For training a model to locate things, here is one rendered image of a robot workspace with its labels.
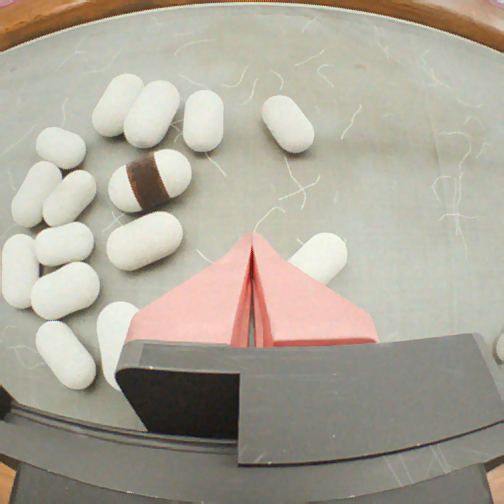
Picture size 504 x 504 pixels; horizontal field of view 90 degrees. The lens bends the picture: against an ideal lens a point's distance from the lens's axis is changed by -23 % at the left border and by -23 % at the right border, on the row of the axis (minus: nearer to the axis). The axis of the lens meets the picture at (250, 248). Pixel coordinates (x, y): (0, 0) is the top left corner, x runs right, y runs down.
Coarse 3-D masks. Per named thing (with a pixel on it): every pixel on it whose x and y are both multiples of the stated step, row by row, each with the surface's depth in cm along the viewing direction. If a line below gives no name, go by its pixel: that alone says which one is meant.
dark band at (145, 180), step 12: (144, 156) 13; (132, 168) 13; (144, 168) 13; (156, 168) 13; (132, 180) 13; (144, 180) 13; (156, 180) 13; (144, 192) 13; (156, 192) 13; (144, 204) 13; (156, 204) 14
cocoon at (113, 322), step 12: (108, 312) 12; (120, 312) 12; (132, 312) 12; (108, 324) 11; (120, 324) 11; (108, 336) 11; (120, 336) 11; (108, 348) 11; (120, 348) 11; (108, 360) 11; (108, 372) 11
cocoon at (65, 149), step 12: (48, 132) 14; (60, 132) 14; (36, 144) 14; (48, 144) 14; (60, 144) 13; (72, 144) 14; (84, 144) 14; (48, 156) 14; (60, 156) 14; (72, 156) 14; (84, 156) 15
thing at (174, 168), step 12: (156, 156) 13; (168, 156) 13; (180, 156) 13; (120, 168) 13; (168, 168) 13; (180, 168) 13; (120, 180) 13; (168, 180) 13; (180, 180) 13; (120, 192) 13; (132, 192) 13; (168, 192) 13; (180, 192) 14; (120, 204) 13; (132, 204) 13
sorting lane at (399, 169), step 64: (0, 64) 18; (64, 64) 17; (128, 64) 17; (192, 64) 17; (256, 64) 17; (320, 64) 17; (384, 64) 17; (448, 64) 17; (0, 128) 16; (64, 128) 16; (256, 128) 16; (320, 128) 16; (384, 128) 16; (448, 128) 16; (0, 192) 15; (192, 192) 15; (256, 192) 15; (320, 192) 15; (384, 192) 15; (448, 192) 15; (0, 256) 14; (192, 256) 14; (384, 256) 14; (448, 256) 14; (0, 320) 13; (64, 320) 13; (384, 320) 13; (448, 320) 13
